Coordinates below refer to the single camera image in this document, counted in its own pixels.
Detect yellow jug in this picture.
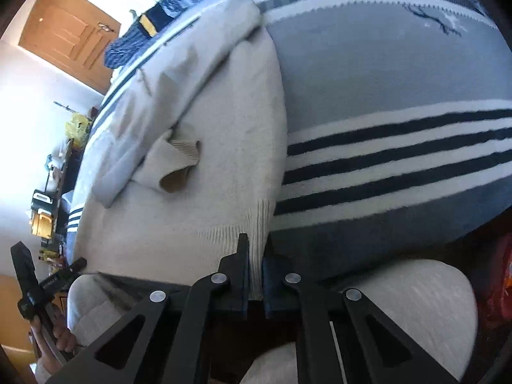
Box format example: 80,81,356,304
30,212,54,236

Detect yellow plastic bag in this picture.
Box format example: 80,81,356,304
66,113,91,147

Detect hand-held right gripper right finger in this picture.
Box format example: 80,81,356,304
262,235,460,384

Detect red plastic bag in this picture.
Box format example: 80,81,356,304
478,236,512,329

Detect dark wooden side table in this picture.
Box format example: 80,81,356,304
30,104,100,273

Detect bed with striped blue sheet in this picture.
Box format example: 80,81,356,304
66,0,512,289

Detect cream knitted sweater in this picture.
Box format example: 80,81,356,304
74,0,286,292

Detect wooden door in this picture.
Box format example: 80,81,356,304
18,0,121,94

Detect blue patterned quilt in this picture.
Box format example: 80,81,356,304
105,0,249,68

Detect person's white quilted trousers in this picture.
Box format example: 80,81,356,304
67,258,478,384

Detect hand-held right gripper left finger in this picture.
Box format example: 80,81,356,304
44,234,251,384

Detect person's left hand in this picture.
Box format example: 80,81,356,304
32,312,78,369

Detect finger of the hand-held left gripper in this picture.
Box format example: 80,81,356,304
11,242,38,292
40,259,87,291

